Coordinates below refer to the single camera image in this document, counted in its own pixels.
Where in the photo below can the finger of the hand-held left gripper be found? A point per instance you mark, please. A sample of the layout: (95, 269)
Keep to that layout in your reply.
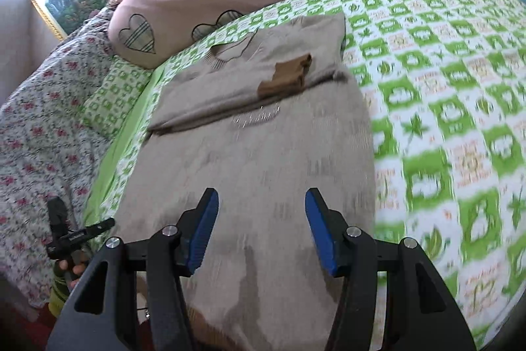
(92, 228)
(57, 213)

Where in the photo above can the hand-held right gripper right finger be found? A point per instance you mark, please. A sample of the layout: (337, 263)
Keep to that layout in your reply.
(320, 231)

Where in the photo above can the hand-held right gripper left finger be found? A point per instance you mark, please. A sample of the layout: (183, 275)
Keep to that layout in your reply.
(203, 229)

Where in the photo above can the beige knit sweater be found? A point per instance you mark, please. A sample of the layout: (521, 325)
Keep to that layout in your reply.
(254, 153)

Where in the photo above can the person's left hand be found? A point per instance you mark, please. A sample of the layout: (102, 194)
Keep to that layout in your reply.
(65, 268)

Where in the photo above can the floral printed blanket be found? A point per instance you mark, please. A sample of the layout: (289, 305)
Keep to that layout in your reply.
(41, 129)

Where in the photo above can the plain green sheet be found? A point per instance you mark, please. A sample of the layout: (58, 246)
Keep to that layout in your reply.
(119, 145)

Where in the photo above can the green checked printed pillow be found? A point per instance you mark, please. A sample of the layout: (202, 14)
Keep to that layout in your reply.
(115, 96)

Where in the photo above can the brown folded cloth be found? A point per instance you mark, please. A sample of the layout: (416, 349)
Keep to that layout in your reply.
(287, 73)

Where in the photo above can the green checked printed bedsheet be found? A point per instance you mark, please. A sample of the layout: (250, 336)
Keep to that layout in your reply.
(431, 96)

